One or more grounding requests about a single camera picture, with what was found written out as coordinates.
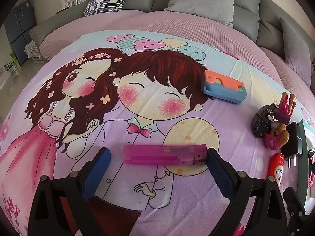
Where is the orange blue toy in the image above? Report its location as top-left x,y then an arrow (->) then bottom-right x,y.
201,70 -> 247,104

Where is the teal cardboard box tray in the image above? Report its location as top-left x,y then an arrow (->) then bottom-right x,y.
297,120 -> 314,214

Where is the red small bottle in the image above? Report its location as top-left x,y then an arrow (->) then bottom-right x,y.
268,152 -> 284,186

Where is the black toy car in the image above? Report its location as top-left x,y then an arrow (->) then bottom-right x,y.
250,103 -> 279,138

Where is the pink brown dog figure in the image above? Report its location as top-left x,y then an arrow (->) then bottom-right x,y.
264,92 -> 297,150

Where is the dark cabinet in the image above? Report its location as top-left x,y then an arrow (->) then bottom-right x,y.
4,0 -> 36,65

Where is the grey sofa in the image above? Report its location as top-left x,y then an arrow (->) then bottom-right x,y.
30,0 -> 314,96

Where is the black wall charger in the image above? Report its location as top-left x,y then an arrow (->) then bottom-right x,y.
281,122 -> 303,168

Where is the purple lighter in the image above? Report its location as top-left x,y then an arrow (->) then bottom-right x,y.
123,144 -> 207,166

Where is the cartoon couple blanket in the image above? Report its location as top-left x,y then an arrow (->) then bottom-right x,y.
1,30 -> 314,235

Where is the grey purple right cushion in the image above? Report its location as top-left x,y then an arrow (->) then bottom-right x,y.
280,18 -> 312,87

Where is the pink smart watch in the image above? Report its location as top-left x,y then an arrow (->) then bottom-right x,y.
308,149 -> 314,188

